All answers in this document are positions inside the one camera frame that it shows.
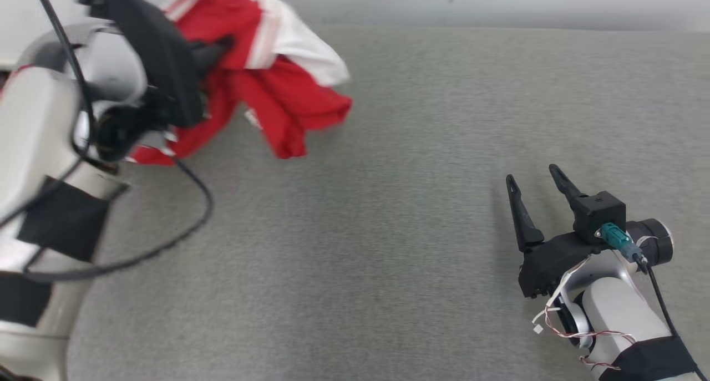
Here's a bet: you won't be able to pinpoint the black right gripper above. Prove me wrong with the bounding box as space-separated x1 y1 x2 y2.
505 163 611 299

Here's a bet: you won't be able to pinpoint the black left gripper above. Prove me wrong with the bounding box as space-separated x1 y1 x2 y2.
89 0 234 129

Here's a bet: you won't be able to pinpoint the red Bulls 23 jersey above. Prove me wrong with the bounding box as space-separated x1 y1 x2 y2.
129 0 353 166

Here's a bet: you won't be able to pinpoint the red white twisted wires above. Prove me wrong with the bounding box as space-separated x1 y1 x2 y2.
531 256 636 370

